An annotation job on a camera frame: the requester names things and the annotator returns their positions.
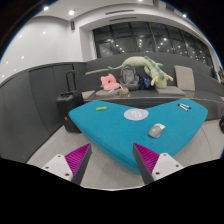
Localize grey backpack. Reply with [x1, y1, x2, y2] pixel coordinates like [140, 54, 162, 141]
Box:
[120, 65, 139, 91]

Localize pink plush toy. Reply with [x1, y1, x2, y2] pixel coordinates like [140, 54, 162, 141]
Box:
[101, 74, 119, 90]

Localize dark grey curved sofa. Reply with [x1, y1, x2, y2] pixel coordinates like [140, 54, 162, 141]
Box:
[73, 52, 224, 120]

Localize grey seat cushion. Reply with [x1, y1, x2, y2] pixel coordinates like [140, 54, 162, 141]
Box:
[156, 86, 185, 96]

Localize dark blue bag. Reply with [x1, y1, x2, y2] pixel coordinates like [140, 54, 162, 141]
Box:
[138, 77, 151, 90]

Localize round white mouse pad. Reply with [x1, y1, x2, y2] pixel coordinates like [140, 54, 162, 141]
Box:
[124, 108, 149, 121]

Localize black rolling suitcase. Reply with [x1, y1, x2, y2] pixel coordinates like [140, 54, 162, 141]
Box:
[56, 70, 84, 133]

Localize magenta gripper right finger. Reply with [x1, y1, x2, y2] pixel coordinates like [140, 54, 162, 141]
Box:
[132, 142, 185, 186]

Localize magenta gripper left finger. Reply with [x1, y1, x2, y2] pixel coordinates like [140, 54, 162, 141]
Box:
[41, 143, 93, 186]

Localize grey computer mouse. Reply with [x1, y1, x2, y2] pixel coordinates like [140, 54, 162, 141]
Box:
[148, 123, 165, 138]

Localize blue capped marker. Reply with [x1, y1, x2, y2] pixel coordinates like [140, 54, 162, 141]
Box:
[179, 104, 191, 109]

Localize green highlighter marker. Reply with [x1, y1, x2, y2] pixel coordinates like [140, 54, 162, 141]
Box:
[96, 106, 108, 111]

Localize black capped marker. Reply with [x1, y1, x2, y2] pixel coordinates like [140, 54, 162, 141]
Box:
[178, 104, 188, 112]

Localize green plush dragon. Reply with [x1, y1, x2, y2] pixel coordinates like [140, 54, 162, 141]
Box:
[118, 56, 173, 89]

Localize beige back cushion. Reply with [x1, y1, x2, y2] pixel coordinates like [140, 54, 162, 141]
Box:
[174, 65, 195, 91]

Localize turquoise boomerang-shaped ottoman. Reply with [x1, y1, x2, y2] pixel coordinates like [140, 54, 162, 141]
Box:
[69, 98, 208, 175]

